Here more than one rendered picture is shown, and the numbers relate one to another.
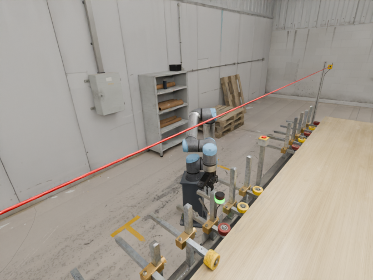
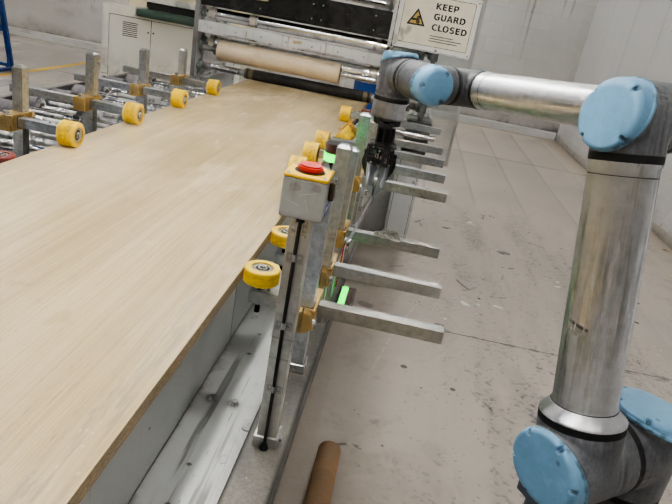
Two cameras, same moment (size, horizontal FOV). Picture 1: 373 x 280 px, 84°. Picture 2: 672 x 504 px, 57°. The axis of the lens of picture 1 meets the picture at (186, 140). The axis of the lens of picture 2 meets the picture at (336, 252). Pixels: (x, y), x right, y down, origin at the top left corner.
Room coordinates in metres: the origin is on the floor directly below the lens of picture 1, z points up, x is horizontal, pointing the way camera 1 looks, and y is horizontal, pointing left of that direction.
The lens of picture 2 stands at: (2.43, -1.20, 1.47)
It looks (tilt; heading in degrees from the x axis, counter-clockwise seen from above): 22 degrees down; 142
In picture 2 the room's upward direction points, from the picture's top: 11 degrees clockwise
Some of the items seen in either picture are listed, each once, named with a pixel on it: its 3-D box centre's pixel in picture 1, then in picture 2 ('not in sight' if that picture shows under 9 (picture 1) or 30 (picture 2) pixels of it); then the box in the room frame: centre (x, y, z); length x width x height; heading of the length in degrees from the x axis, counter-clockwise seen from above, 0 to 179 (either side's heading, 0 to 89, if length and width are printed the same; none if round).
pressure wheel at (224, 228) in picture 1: (223, 233); not in sight; (0.98, -0.22, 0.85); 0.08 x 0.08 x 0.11
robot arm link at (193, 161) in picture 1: (193, 163); (634, 441); (2.01, -0.07, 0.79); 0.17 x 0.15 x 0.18; 84
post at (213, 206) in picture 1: (212, 219); (338, 228); (1.08, -0.16, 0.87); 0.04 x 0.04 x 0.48; 48
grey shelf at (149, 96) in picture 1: (166, 112); not in sight; (4.12, 0.38, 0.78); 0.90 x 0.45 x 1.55; 139
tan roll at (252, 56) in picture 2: not in sight; (310, 67); (-1.03, 1.02, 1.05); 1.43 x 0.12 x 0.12; 48
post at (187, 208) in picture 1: (188, 236); (352, 186); (0.90, 0.01, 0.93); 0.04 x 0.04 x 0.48; 48
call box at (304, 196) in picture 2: (263, 141); (306, 194); (1.65, -0.67, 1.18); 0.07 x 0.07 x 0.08; 48
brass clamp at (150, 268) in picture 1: (153, 269); not in sight; (0.70, 0.19, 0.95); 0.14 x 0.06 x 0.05; 138
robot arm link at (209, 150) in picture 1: (209, 154); (397, 76); (1.19, -0.15, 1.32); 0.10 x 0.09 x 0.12; 174
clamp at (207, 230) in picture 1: (211, 224); (337, 232); (1.07, -0.15, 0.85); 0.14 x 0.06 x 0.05; 138
